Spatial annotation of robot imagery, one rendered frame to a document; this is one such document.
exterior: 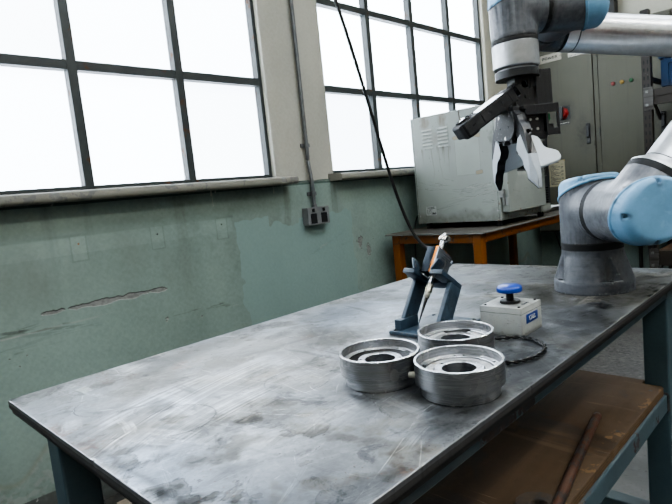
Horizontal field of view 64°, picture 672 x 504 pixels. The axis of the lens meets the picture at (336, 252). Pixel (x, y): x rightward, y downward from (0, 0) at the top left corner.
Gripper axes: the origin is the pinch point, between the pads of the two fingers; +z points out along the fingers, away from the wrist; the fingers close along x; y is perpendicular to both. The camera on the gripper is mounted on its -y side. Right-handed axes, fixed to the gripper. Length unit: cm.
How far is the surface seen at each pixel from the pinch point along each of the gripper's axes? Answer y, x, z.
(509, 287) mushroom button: -6.3, -8.8, 14.7
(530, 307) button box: -3.7, -10.2, 18.0
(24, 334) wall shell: -129, 101, 31
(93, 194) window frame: -102, 110, -13
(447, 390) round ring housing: -25.3, -33.1, 19.9
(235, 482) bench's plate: -48, -41, 22
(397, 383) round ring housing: -29.2, -25.8, 21.0
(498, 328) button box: -8.7, -9.0, 20.9
